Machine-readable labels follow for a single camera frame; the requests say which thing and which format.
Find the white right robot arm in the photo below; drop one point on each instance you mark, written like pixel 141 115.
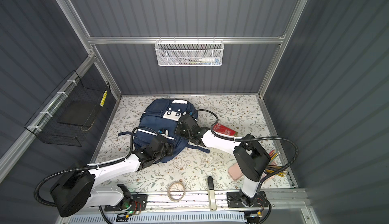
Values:
pixel 251 157

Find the black wire basket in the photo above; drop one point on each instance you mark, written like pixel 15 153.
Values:
pixel 71 113

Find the coloured pencils bundle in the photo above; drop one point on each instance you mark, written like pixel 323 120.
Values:
pixel 275 162

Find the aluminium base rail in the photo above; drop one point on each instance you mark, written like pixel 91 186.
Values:
pixel 199 200

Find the red card box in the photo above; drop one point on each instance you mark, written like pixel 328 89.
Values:
pixel 219 128

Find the navy blue student backpack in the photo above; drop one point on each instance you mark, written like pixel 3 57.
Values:
pixel 161 118

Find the white wire mesh basket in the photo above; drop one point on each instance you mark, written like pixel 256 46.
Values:
pixel 189 53

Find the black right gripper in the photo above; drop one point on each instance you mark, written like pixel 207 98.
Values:
pixel 179 126

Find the clear tape roll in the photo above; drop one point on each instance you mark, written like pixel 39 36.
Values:
pixel 176 191

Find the beige stapler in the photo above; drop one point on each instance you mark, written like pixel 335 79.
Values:
pixel 211 194

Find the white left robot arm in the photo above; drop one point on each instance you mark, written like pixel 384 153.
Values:
pixel 75 191

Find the pink pencil case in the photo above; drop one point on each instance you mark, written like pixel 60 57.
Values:
pixel 235 172

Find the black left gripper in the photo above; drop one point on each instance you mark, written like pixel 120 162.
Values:
pixel 170 149

